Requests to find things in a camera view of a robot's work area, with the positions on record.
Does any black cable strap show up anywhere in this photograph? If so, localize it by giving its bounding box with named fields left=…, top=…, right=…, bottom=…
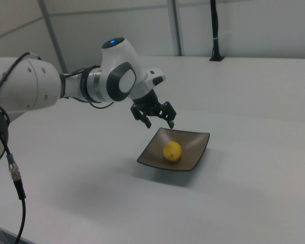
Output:
left=0, top=99, right=10, bottom=144

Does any square brown ceramic plate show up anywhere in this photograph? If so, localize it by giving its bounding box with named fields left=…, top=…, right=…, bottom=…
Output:
left=136, top=127, right=210, bottom=172

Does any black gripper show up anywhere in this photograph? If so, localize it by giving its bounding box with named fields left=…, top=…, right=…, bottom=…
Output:
left=130, top=91, right=177, bottom=129

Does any black camera stand pole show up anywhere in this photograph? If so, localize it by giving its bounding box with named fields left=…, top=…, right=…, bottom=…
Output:
left=209, top=0, right=226, bottom=62

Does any yellow lemon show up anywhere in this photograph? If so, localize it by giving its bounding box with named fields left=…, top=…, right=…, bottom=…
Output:
left=163, top=141, right=183, bottom=163

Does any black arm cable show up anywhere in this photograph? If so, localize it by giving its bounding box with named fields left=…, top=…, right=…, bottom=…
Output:
left=0, top=51, right=115, bottom=244

